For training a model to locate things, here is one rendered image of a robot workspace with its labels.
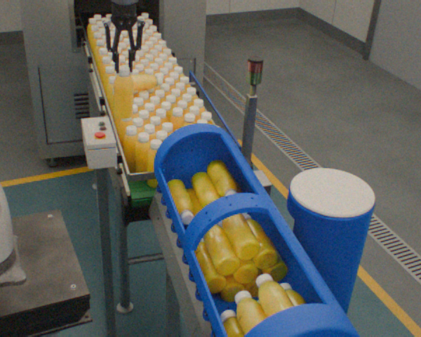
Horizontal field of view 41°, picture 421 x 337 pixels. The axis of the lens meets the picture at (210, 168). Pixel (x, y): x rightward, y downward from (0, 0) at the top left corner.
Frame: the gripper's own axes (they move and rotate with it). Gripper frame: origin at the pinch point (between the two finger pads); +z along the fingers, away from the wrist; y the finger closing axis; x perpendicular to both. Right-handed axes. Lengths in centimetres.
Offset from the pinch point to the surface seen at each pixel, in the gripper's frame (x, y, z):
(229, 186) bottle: -45, 22, 21
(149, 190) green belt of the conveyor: -11.9, 7.2, 46.2
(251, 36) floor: 367, 232, 162
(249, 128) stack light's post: 13, 57, 42
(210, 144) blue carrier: -25.3, 23.3, 19.1
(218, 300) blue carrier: -77, 8, 33
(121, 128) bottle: 14.7, 2.8, 35.2
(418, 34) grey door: 214, 322, 98
